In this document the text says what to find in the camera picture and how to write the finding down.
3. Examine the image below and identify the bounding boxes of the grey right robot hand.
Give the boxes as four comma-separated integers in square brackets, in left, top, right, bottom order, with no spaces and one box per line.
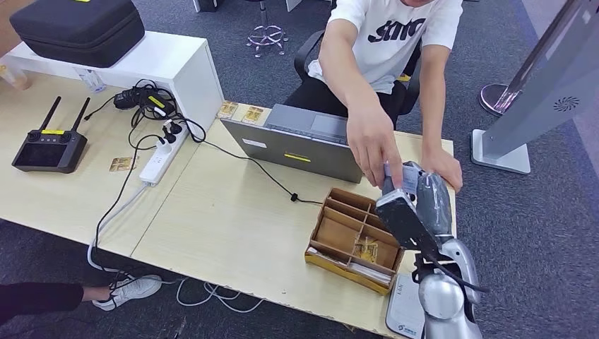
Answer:
[381,160,456,242]

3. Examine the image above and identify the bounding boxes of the person's right hand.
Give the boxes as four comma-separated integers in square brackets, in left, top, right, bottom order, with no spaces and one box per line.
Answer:
[346,103,404,191]

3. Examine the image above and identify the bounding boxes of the person's left hand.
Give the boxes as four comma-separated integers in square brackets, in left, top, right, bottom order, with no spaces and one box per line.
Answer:
[420,145,464,194]

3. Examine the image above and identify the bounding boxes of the pale ID card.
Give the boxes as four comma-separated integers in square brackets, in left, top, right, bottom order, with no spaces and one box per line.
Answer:
[384,162,420,196]

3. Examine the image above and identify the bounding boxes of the white card stack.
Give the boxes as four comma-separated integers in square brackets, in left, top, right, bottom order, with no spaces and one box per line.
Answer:
[348,263,393,286]

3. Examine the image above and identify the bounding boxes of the person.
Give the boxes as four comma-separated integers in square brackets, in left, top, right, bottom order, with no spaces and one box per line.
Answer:
[283,0,464,194]

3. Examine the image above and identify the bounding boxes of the white flat card reader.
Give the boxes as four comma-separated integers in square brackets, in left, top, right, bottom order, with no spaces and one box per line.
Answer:
[385,273,427,339]

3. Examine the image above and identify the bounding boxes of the chrome round stanchion base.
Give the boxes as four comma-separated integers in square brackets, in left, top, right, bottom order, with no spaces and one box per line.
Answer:
[478,82,524,118]

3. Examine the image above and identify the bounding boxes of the grey laptop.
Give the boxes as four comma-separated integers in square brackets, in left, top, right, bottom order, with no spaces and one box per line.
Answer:
[220,103,366,184]

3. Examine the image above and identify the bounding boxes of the wooden compartment organizer box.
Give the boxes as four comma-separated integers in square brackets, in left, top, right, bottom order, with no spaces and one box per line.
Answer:
[304,188,405,297]

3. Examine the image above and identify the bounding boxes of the black office chair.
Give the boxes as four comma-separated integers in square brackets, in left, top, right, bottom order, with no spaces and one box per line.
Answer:
[293,28,422,118]

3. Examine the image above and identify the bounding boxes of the grey kiosk stand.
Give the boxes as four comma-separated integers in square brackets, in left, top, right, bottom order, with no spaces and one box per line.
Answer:
[470,0,599,175]

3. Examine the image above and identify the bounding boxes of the chrome stool base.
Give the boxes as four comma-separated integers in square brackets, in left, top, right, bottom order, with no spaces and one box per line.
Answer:
[245,0,289,59]

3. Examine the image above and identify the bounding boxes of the black power plugs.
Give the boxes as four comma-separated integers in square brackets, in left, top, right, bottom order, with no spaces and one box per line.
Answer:
[156,119,184,153]

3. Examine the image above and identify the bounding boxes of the white power strip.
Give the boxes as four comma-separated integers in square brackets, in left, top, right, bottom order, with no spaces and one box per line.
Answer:
[138,126,188,187]

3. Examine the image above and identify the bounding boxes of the white desk shelf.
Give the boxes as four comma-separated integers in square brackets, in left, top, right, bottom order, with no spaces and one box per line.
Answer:
[0,30,225,136]

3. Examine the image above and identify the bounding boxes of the black power adapter yellow label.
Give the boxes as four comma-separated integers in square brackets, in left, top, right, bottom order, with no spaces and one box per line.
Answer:
[113,88,177,118]

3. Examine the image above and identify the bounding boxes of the white sneaker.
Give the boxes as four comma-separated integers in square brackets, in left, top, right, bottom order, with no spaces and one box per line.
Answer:
[92,274,163,313]

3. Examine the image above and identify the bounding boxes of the clear plastic cup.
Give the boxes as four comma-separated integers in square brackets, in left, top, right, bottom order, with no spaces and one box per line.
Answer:
[0,63,31,91]
[74,69,107,95]

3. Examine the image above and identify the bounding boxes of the black zippered carry case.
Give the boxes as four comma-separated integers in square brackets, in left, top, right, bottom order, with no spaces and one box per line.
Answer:
[8,0,146,69]

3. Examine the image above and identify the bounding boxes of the black remote controller with antennas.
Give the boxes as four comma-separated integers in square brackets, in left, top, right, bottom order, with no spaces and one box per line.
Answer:
[11,97,90,175]

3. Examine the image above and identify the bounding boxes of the bystander's leg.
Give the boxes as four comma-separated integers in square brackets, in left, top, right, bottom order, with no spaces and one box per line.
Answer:
[0,282,113,327]

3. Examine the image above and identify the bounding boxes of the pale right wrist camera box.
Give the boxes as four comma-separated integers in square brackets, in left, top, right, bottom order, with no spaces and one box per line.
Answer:
[375,188,441,258]

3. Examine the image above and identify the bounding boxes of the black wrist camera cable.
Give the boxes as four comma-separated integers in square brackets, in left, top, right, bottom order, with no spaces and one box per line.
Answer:
[411,243,490,295]

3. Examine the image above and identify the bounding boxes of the long black laptop power cable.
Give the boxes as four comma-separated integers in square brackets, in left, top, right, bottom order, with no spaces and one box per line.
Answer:
[179,117,325,207]

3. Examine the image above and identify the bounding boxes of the white floor cables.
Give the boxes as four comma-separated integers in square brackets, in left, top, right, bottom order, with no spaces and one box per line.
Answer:
[175,278,266,314]

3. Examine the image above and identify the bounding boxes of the black hanging cable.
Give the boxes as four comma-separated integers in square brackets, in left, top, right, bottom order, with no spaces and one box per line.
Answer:
[90,134,162,300]

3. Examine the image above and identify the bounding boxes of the white power strip cable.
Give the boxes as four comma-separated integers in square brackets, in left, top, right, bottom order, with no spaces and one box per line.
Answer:
[86,184,152,275]

